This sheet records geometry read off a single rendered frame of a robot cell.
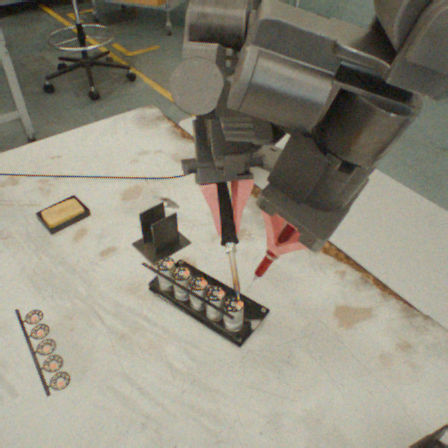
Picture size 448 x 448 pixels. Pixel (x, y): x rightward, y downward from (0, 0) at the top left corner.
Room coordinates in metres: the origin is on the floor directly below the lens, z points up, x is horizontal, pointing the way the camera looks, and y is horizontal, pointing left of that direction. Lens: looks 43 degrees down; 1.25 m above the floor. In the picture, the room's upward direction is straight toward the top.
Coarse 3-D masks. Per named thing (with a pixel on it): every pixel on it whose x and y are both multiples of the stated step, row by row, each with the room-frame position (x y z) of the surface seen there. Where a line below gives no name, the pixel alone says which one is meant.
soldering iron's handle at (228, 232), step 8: (216, 184) 0.48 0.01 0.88; (224, 184) 0.48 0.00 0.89; (224, 192) 0.47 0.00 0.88; (224, 200) 0.46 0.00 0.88; (224, 208) 0.45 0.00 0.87; (232, 208) 0.46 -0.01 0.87; (224, 216) 0.44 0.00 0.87; (232, 216) 0.44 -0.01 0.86; (224, 224) 0.43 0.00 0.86; (232, 224) 0.43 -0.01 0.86; (224, 232) 0.42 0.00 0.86; (232, 232) 0.42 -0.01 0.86; (224, 240) 0.41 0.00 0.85; (232, 240) 0.41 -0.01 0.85
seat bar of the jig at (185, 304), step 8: (152, 288) 0.40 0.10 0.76; (160, 288) 0.40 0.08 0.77; (168, 296) 0.39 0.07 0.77; (184, 304) 0.37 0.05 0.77; (192, 312) 0.36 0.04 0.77; (200, 312) 0.36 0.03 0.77; (208, 320) 0.34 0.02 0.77; (216, 328) 0.34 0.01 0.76; (224, 328) 0.33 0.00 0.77; (248, 328) 0.33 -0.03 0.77; (232, 336) 0.32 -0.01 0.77; (240, 336) 0.32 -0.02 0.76
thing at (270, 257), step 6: (288, 228) 0.31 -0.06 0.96; (294, 228) 0.31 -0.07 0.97; (282, 234) 0.31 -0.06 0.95; (288, 234) 0.31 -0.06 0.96; (282, 240) 0.31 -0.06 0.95; (288, 240) 0.31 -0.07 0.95; (270, 252) 0.32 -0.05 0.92; (264, 258) 0.33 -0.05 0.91; (270, 258) 0.32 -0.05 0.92; (276, 258) 0.32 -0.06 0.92; (264, 264) 0.32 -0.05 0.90; (270, 264) 0.32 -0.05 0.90; (258, 270) 0.33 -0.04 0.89; (264, 270) 0.32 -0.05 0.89; (258, 276) 0.33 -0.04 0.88
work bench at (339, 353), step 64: (128, 128) 0.86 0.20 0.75; (0, 192) 0.64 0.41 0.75; (64, 192) 0.64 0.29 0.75; (128, 192) 0.64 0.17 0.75; (192, 192) 0.64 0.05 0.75; (256, 192) 0.64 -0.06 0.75; (0, 256) 0.48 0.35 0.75; (64, 256) 0.48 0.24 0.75; (128, 256) 0.48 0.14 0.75; (192, 256) 0.48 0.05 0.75; (256, 256) 0.48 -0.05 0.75; (320, 256) 0.48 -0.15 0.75; (0, 320) 0.36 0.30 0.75; (64, 320) 0.36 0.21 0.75; (128, 320) 0.36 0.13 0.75; (192, 320) 0.36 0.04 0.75; (320, 320) 0.36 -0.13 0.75; (384, 320) 0.36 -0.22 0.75; (0, 384) 0.26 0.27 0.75; (128, 384) 0.26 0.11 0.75; (192, 384) 0.26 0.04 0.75; (256, 384) 0.26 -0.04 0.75; (320, 384) 0.26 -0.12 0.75; (384, 384) 0.26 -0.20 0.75
